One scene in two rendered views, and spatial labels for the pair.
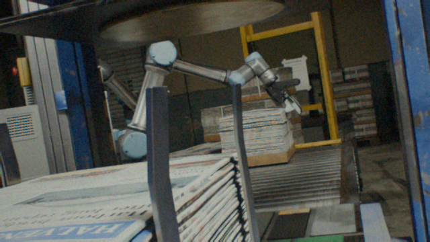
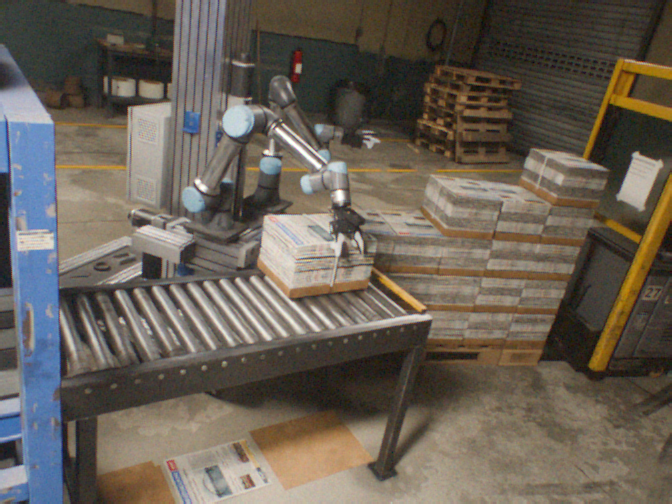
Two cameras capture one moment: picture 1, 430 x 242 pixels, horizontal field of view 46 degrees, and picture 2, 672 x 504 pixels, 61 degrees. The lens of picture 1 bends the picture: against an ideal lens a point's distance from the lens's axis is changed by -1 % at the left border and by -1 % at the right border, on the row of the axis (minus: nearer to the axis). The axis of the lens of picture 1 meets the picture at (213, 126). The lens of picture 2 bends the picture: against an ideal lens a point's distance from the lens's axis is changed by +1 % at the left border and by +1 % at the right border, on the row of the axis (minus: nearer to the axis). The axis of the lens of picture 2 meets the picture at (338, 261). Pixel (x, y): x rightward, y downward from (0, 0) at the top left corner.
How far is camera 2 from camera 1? 192 cm
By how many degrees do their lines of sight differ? 42
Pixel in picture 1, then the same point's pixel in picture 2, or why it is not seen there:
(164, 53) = (234, 124)
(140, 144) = (193, 201)
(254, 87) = (537, 175)
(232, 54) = not seen: outside the picture
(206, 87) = not seen: outside the picture
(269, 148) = (283, 274)
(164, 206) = not seen: outside the picture
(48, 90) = (181, 106)
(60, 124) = (184, 142)
